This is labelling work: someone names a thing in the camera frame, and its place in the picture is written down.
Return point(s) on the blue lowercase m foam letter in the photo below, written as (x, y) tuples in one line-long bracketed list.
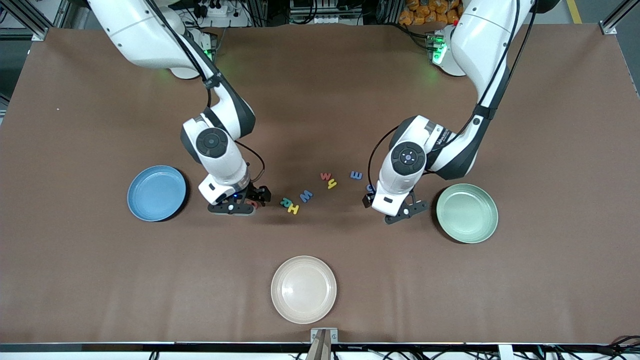
[(355, 175)]

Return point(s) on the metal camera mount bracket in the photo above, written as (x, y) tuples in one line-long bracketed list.
[(324, 345)]

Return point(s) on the yellow uppercase H foam letter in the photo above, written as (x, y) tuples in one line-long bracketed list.
[(293, 209)]

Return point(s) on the cream plate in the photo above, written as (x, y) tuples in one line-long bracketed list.
[(303, 289)]

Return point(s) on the green plate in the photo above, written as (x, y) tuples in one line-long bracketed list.
[(467, 213)]

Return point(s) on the orange snack bag pile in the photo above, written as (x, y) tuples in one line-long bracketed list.
[(430, 12)]

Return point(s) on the metal equipment rack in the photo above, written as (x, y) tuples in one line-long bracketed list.
[(325, 19)]

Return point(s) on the blue uppercase W foam letter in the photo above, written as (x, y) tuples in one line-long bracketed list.
[(306, 195)]

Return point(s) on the red lowercase w foam letter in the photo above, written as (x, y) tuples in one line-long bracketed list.
[(326, 176)]

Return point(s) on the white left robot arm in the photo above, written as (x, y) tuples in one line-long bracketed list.
[(480, 40)]

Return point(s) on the white power strip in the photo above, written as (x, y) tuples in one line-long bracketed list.
[(217, 9)]

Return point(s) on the yellow lowercase h foam letter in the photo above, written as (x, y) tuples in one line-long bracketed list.
[(331, 184)]

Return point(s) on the aluminium frame profile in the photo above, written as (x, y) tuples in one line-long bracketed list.
[(30, 22), (615, 20)]

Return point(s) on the blue plate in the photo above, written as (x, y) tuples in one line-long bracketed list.
[(156, 193)]

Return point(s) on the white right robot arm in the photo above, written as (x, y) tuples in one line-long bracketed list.
[(150, 35)]

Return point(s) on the teal uppercase R foam letter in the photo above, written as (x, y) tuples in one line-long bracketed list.
[(285, 201)]

